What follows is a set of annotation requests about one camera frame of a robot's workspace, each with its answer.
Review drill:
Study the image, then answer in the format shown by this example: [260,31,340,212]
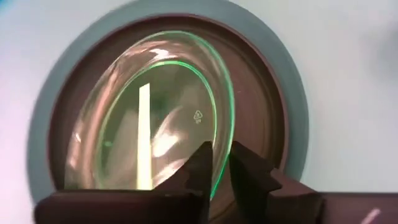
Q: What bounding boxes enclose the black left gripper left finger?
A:
[33,141,214,224]

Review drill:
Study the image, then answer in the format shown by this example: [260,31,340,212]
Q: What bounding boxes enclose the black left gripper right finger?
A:
[228,141,325,224]

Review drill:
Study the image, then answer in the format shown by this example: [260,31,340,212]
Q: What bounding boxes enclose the clear green plastic plate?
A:
[63,30,236,200]

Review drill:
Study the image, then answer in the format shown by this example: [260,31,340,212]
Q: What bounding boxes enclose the brown plate with grey rim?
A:
[26,0,310,224]

